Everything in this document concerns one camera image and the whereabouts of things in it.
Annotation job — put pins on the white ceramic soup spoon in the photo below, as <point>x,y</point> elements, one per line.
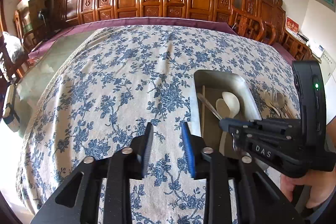
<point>233,104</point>

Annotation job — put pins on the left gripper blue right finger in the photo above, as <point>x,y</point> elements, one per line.
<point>258,199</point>

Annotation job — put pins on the carved wooden armchair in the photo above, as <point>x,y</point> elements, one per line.
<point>261,20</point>

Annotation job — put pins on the wooden side table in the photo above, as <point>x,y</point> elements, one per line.
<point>298,50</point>

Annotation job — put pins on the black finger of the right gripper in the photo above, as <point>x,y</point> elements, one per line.
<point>234,128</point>

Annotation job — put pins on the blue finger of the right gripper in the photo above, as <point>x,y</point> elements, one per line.
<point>233,121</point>

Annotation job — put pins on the white wall panel cover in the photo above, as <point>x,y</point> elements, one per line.
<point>327,66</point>

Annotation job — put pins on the purple armchair cushion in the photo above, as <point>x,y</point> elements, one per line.
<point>284,53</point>

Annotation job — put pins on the rectangular metal tray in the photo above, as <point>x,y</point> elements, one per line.
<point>215,83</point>

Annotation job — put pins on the metal spoon with cutout handle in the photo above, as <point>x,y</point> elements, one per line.
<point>281,102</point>

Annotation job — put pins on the dark wooden dining chair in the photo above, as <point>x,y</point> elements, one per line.
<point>14,59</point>

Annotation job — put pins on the cream plastic fork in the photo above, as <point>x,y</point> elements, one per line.
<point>268,102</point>

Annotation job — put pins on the beige box with black band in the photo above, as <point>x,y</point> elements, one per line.
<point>9,114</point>

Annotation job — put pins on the stainless steel fork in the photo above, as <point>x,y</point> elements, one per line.
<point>274,102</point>

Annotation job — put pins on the blue floral tablecloth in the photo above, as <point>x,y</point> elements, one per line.
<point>119,80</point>

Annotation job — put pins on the stacked cardboard boxes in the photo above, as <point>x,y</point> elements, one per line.
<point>28,11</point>

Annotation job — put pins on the purple sofa cushion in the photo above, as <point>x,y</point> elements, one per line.
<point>208,25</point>

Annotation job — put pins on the red gift box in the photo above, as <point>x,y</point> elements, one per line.
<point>291,25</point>

